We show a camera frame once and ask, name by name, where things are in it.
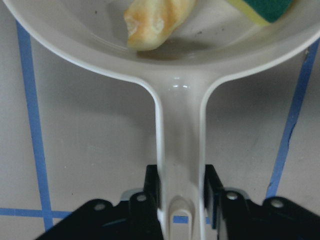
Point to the twisted bread toy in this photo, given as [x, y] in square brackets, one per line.
[150, 23]

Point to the green yellow sponge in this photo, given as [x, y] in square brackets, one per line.
[262, 12]

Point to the beige plastic dustpan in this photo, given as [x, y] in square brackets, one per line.
[215, 44]

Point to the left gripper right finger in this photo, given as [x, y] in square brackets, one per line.
[236, 217]

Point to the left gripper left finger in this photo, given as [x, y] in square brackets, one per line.
[135, 218]

